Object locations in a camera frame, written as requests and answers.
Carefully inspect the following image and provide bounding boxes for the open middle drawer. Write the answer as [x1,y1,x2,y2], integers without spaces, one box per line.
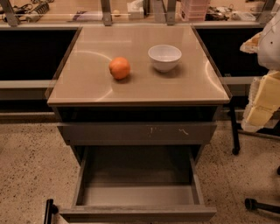
[60,146,216,223]

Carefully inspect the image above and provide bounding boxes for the white ceramic bowl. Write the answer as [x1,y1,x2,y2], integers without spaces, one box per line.
[148,45,182,73]

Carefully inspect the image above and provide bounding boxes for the pink stacked trays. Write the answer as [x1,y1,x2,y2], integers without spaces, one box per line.
[179,0,210,22]

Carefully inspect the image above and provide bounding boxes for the grey drawer cabinet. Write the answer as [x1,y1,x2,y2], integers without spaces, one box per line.
[47,24,231,160]

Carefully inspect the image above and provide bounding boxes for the white tissue box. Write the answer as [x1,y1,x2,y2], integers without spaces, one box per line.
[127,0,144,19]

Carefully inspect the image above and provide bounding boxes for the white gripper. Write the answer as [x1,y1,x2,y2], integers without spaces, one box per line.
[240,10,280,132]

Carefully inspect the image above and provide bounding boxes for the black table leg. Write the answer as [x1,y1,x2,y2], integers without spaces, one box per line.
[229,102,240,156]

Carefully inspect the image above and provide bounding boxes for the black handle bottom left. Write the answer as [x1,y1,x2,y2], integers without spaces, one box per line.
[44,199,59,224]

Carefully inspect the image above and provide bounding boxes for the black coiled cable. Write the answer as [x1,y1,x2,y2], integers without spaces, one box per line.
[27,1,51,18]

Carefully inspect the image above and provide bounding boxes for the orange fruit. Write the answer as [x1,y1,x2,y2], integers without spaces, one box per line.
[108,57,130,80]

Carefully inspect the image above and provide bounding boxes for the black chair leg caster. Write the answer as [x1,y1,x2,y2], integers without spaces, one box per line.
[244,198,280,214]

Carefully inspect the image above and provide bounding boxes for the closed top drawer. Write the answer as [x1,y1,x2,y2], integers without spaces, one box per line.
[58,122,217,146]

